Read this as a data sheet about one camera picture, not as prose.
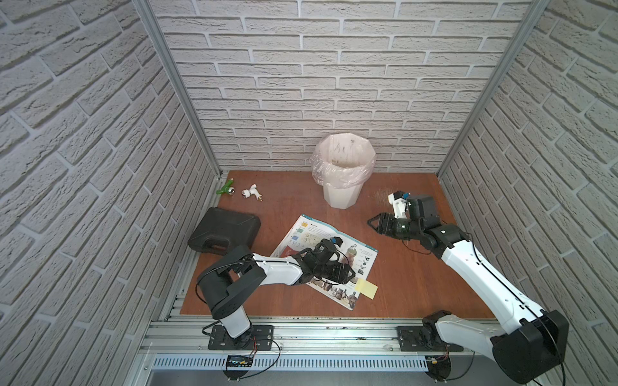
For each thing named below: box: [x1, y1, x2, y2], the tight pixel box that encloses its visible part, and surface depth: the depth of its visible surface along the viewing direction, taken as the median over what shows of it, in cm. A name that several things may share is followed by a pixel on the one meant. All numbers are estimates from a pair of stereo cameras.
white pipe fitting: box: [241, 183, 264, 202], surface depth 111 cm
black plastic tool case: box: [187, 207, 262, 256], surface depth 94 cm
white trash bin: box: [309, 132, 377, 210], surface depth 95 cm
